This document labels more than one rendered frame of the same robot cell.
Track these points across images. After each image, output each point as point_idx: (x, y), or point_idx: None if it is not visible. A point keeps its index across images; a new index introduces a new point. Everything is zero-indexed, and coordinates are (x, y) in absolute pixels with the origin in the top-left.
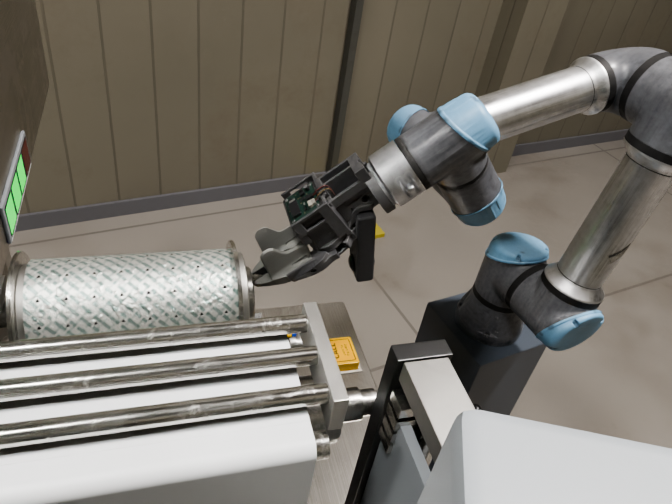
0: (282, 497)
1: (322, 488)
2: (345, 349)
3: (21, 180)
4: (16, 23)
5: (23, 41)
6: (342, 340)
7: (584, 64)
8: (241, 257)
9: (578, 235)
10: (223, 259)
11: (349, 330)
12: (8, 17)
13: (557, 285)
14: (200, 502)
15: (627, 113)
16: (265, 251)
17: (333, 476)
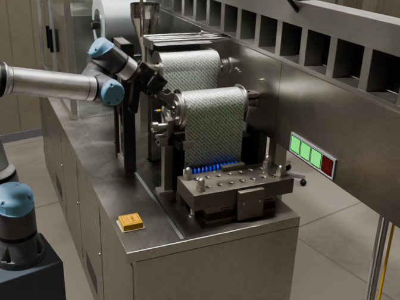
0: (152, 52)
1: (135, 187)
2: (126, 219)
3: (313, 158)
4: (377, 131)
5: (382, 151)
6: (128, 223)
7: (8, 66)
8: (177, 95)
9: (1, 144)
10: (183, 92)
11: (122, 238)
12: (365, 115)
13: (12, 164)
14: (165, 48)
15: None
16: (169, 89)
17: (130, 190)
